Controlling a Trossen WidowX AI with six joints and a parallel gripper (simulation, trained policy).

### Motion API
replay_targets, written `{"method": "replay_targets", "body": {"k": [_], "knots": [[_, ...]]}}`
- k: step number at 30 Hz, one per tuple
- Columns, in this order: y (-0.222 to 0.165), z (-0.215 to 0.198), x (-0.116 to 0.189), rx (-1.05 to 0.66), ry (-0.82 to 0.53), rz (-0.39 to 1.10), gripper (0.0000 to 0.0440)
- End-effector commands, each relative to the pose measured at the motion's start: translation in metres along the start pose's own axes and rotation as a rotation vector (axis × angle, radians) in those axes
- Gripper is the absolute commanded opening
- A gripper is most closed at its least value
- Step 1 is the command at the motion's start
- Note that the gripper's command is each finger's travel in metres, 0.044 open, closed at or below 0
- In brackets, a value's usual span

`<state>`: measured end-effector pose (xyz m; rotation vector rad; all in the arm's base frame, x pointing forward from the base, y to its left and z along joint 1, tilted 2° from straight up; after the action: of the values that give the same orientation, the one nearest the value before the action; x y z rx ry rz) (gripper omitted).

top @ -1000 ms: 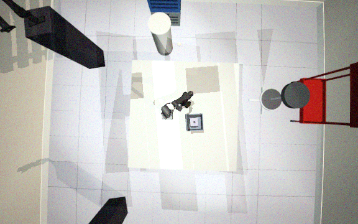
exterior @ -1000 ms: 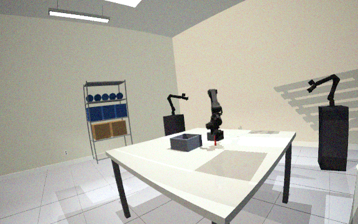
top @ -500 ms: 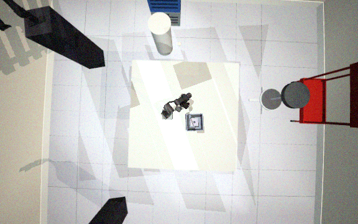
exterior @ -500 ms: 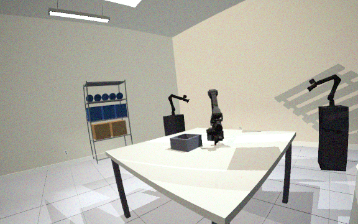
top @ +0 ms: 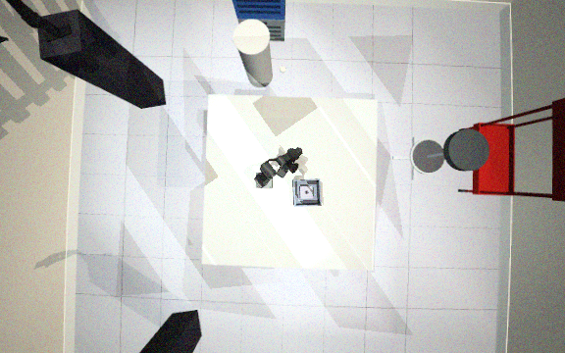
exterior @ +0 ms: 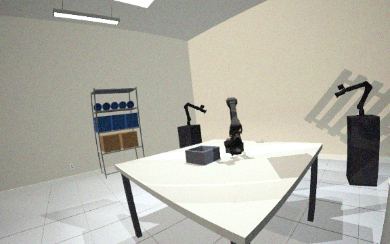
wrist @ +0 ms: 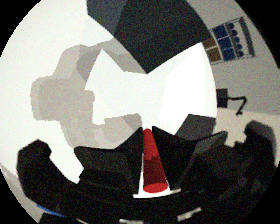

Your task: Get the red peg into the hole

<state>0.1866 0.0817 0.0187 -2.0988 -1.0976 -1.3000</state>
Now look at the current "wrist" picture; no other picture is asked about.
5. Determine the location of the red peg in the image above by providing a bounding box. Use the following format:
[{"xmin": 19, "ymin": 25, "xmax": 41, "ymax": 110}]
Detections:
[{"xmin": 143, "ymin": 129, "xmax": 168, "ymax": 194}]

